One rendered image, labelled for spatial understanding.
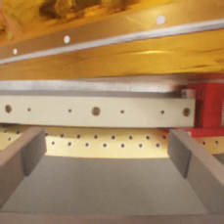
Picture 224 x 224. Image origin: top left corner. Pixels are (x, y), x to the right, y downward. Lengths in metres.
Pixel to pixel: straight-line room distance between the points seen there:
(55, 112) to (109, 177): 0.14
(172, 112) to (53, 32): 0.25
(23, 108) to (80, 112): 0.10
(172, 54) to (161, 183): 0.21
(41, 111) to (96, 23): 0.16
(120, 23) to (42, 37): 0.16
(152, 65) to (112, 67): 0.06
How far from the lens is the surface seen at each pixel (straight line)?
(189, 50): 0.21
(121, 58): 0.24
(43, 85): 0.33
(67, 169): 0.31
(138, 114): 0.26
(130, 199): 0.30
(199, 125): 0.30
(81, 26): 0.29
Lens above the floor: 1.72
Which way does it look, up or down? 6 degrees down
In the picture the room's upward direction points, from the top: 1 degrees clockwise
